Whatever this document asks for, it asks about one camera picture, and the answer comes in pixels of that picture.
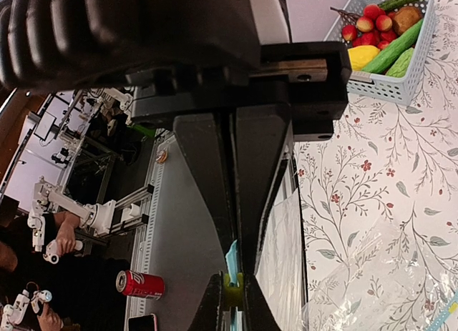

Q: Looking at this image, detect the pink smartphone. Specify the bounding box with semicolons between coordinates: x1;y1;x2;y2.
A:
127;313;158;331

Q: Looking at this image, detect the red soda can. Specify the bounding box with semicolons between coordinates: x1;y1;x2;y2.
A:
115;270;165;300

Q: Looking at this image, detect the red cherry bunch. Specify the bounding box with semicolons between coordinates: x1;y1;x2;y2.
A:
330;4;398;49

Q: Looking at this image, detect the person in background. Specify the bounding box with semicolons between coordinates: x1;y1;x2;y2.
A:
1;211;130;330

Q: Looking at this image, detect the floral table mat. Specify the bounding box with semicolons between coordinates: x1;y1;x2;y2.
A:
293;0;458;331

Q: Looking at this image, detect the long green cucumber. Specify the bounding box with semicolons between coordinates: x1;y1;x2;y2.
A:
361;19;424;74

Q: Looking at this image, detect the yellow mango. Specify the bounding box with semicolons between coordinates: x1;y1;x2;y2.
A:
348;45;381;71

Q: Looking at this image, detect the brown potato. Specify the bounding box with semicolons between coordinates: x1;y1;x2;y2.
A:
392;6;422;36

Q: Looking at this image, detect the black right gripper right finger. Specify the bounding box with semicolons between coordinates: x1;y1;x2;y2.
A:
234;104;293;330

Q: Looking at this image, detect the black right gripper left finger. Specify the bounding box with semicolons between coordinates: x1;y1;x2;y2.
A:
173;113;237;330

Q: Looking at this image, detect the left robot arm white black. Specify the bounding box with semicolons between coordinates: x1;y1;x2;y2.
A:
250;0;290;45

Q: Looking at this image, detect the short green bitter gourd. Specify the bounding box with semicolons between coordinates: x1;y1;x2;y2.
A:
385;47;414;78

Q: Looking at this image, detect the clear bag blue zipper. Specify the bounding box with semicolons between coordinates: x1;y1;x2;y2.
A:
298;214;457;330
223;191;308;331

